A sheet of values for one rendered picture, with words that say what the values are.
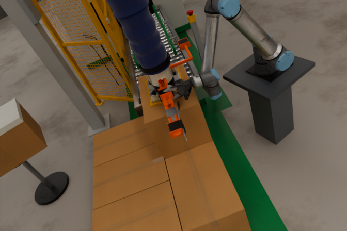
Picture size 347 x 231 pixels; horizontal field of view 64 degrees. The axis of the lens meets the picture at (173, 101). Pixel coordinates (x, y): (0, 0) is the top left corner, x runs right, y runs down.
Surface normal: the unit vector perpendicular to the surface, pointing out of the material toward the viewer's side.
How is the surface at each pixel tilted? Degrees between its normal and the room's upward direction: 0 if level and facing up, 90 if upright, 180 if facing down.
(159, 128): 90
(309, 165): 0
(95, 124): 90
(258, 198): 0
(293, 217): 0
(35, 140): 90
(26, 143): 90
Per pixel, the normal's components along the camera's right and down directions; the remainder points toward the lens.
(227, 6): 0.25, 0.43
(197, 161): -0.31, -0.72
